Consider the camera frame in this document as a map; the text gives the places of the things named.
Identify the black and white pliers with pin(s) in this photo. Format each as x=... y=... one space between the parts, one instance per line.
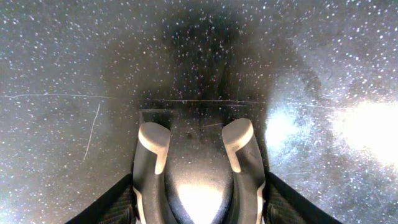
x=146 y=186

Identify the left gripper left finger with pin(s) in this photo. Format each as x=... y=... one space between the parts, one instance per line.
x=118 y=205

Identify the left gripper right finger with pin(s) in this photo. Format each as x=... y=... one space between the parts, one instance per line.
x=286 y=205

